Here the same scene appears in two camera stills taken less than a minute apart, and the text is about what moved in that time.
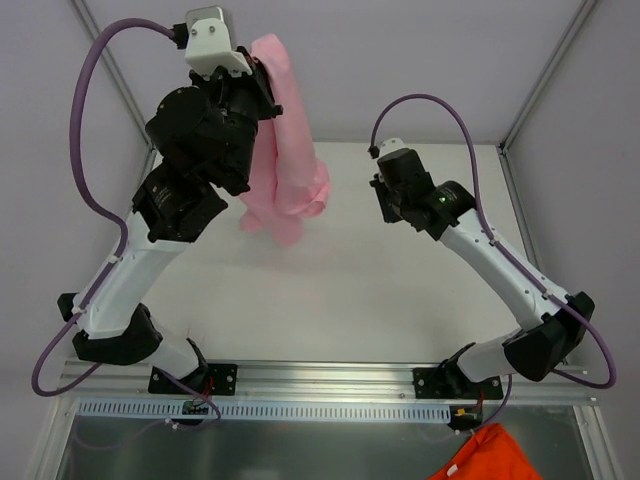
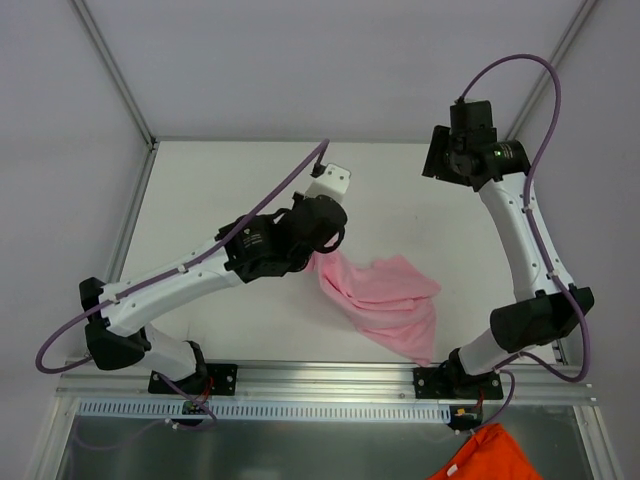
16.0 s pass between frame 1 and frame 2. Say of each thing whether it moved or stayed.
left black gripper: moved
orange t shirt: stayed
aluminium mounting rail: stayed
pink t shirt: moved
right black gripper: moved
